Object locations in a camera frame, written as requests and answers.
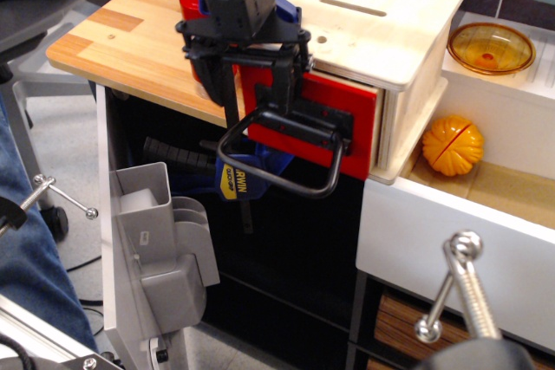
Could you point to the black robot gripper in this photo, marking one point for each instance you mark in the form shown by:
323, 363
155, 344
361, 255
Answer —
240, 24

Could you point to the wooden drawer with red front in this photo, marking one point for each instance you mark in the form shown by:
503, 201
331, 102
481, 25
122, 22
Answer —
332, 123

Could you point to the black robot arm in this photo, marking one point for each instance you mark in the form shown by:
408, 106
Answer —
263, 55

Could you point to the light wooden box housing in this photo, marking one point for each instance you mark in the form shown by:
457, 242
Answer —
379, 60

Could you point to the red lid spice jar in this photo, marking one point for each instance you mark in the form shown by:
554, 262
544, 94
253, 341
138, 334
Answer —
190, 10

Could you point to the blue black bar clamp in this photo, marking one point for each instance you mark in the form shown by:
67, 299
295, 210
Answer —
201, 173

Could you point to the wooden bench top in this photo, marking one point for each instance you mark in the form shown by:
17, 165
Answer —
132, 46

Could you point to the orange toy pumpkin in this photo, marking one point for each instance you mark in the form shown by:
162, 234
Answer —
453, 145

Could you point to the amber glass bowl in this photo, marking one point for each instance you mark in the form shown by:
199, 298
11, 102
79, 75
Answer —
491, 49

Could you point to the silver clamp screw right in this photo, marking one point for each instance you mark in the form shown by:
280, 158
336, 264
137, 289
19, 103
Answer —
461, 251

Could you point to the white toy sink unit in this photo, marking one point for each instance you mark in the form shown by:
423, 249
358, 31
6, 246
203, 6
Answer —
507, 199

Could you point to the blue jeans leg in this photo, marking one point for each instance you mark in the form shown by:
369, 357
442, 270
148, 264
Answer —
32, 274

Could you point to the grey plastic mount bracket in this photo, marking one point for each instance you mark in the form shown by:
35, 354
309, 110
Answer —
170, 243

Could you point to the aluminium profile rail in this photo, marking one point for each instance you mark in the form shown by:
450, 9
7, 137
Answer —
27, 342

